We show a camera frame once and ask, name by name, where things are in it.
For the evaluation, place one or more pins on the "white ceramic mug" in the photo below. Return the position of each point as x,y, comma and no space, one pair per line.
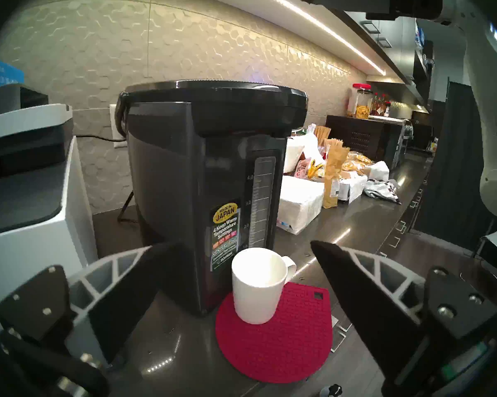
254,301

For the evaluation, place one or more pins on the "red silicone mat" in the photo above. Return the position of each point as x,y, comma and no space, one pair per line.
290,342

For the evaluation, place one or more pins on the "crumpled white paper bag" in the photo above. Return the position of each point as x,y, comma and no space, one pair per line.
379,170

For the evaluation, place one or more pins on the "white wall outlet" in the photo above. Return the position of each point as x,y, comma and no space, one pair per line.
112,115

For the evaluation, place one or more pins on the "white grey office printer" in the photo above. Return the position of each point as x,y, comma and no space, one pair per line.
25,235

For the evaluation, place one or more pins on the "smooth white paper bag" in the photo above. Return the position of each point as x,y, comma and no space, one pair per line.
313,145

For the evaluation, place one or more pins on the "long wooden stir sticks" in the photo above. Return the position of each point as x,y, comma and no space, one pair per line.
322,135

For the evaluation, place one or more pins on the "black microwave oven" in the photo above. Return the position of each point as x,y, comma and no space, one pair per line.
362,139

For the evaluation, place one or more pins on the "white printed packet bag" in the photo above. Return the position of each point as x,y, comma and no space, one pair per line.
352,187

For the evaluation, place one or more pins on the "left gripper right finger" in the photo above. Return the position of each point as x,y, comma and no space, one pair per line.
356,292

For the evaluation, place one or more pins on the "yellow snack packet pile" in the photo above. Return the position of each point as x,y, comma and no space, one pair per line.
357,161

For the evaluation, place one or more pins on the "white paper napkin stack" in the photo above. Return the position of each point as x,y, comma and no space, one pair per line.
298,206

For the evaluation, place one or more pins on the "LED light strip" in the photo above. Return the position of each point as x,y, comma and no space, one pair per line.
318,26

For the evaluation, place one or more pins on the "dark partition panel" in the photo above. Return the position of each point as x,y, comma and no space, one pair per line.
451,164

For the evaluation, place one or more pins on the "checkered kitchen cloth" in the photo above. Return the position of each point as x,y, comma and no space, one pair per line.
381,190

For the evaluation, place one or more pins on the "short wooden stir sticks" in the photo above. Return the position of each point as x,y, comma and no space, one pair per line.
334,143

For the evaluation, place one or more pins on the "black electric water dispenser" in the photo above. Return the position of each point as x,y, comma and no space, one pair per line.
178,173

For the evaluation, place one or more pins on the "brown paper coffee bag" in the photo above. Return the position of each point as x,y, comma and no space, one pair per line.
334,173

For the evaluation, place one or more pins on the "silver metal bar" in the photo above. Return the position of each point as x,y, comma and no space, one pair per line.
406,129

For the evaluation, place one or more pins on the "clear jar red lid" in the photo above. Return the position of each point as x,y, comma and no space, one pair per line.
362,106

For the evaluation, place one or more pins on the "dark upper cabinets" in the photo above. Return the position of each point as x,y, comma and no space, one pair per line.
397,49

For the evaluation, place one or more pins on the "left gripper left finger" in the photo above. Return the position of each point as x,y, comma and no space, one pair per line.
124,284

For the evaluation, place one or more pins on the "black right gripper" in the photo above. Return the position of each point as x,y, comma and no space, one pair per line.
414,1

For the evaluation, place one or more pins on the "red pink snack packet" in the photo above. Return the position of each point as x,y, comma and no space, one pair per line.
302,168

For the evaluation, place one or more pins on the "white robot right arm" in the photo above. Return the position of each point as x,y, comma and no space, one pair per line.
492,111

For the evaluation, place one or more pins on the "red capped sauce bottle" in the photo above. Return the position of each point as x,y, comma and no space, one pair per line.
387,108
377,107

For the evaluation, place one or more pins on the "black star knob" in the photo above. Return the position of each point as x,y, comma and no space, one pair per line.
330,391

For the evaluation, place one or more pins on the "yellow plastic clip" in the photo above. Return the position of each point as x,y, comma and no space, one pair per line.
314,168

